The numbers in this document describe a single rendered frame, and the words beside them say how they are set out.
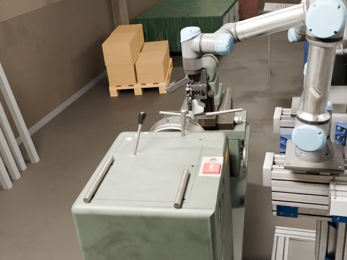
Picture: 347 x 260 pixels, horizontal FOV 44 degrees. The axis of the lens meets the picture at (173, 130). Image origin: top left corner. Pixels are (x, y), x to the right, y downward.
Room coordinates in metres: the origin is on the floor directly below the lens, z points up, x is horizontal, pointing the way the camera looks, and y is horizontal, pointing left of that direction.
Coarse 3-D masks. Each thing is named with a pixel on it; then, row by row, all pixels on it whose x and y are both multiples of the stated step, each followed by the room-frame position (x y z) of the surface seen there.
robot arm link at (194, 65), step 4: (184, 60) 1.55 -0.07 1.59; (188, 60) 1.54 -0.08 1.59; (192, 60) 1.54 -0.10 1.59; (196, 60) 1.54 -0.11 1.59; (200, 60) 1.55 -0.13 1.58; (184, 64) 1.55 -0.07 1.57; (188, 64) 1.54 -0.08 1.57; (192, 64) 1.54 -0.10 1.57; (196, 64) 1.54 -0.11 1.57; (200, 64) 1.55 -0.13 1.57; (184, 68) 1.56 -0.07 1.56; (188, 68) 1.54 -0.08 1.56; (192, 68) 1.54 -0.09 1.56; (196, 68) 1.54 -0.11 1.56; (200, 68) 1.55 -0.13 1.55
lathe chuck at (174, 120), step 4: (160, 120) 1.84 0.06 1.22; (164, 120) 1.81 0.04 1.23; (172, 120) 1.79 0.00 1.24; (176, 120) 1.79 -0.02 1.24; (180, 120) 1.79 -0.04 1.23; (188, 120) 1.80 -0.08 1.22; (156, 124) 1.82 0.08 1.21; (160, 124) 1.78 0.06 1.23; (164, 124) 1.76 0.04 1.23; (168, 124) 1.75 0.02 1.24; (176, 124) 1.74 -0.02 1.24; (180, 124) 1.74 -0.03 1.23; (188, 124) 1.76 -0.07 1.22; (192, 124) 1.77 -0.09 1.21; (152, 128) 1.80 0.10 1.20; (192, 128) 1.74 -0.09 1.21; (196, 128) 1.76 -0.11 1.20; (200, 128) 1.78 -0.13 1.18
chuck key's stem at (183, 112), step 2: (182, 110) 1.58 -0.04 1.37; (184, 110) 1.58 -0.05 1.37; (182, 112) 1.58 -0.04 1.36; (184, 112) 1.57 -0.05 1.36; (182, 114) 1.58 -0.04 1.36; (184, 114) 1.57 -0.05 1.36; (182, 116) 1.58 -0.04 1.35; (184, 116) 1.58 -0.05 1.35; (182, 118) 1.58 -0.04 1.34; (184, 118) 1.58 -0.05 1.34; (182, 120) 1.58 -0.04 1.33; (184, 120) 1.58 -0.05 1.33; (182, 122) 1.58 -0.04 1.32; (184, 122) 1.58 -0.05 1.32; (182, 124) 1.58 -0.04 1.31; (184, 124) 1.58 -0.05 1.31; (182, 126) 1.58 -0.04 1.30; (184, 126) 1.58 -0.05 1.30; (182, 128) 1.58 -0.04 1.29; (184, 128) 1.58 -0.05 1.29; (182, 130) 1.58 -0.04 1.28; (184, 130) 1.58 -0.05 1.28; (182, 132) 1.58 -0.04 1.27; (184, 132) 1.59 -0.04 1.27; (182, 134) 1.58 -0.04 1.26; (184, 134) 1.59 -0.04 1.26
